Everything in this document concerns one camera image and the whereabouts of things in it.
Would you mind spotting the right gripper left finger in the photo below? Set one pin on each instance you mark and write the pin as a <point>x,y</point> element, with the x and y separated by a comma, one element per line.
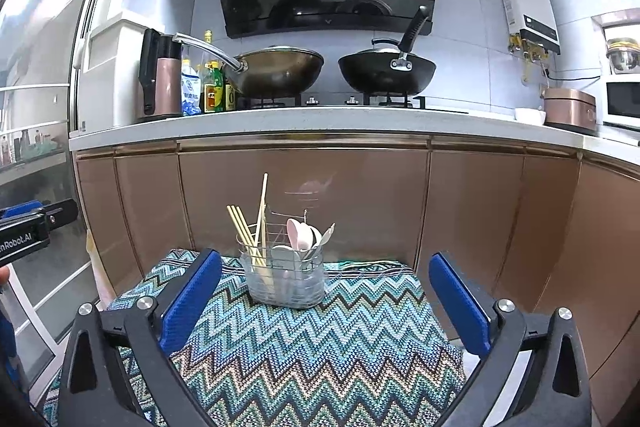
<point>184,298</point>

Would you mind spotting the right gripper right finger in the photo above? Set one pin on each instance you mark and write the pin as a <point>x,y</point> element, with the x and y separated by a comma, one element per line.
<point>471,320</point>

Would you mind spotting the wooden chopstick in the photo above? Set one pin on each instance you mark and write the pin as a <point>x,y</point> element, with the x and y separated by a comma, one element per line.
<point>260,231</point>
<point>239,231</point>
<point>245,231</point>

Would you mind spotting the white pink ceramic spoon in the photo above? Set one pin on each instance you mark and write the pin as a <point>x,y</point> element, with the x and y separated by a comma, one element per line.
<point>311,234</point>

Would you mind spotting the zigzag knitted cloth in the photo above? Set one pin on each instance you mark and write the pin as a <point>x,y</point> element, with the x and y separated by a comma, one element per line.
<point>372,353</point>

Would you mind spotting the white spoon in holder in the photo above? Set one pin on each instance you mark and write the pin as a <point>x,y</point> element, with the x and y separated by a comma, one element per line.
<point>322,236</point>

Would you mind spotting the white countertop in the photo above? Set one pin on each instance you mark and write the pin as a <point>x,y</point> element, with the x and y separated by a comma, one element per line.
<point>353,119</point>

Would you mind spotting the white bowl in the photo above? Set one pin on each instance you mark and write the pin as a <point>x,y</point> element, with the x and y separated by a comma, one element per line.
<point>533,116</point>

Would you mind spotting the green oil bottle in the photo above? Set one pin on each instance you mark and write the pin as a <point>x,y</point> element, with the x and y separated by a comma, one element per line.
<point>212,88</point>

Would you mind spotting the pink thermos kettle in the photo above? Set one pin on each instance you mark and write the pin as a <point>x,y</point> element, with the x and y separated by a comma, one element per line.
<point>159,77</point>

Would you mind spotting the white salt bag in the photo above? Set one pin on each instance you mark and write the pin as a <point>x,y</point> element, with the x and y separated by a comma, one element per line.
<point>191,89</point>

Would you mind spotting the pink rice cooker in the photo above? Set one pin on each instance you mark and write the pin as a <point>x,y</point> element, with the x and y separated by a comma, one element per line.
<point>571,110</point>

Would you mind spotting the white microwave oven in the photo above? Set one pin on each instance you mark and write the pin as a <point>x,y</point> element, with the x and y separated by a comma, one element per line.
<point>622,106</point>

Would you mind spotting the white gas water heater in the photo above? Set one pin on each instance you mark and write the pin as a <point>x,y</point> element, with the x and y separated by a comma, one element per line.
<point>533,21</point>

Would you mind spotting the wire utensil holder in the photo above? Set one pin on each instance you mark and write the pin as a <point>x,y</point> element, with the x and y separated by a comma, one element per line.
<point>301,287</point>

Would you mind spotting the bronze wok with steel handle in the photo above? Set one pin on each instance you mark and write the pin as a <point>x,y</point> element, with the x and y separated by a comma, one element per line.
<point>273,72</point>

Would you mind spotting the black wok with black handle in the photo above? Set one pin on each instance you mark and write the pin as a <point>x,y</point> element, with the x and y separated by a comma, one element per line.
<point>389,67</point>

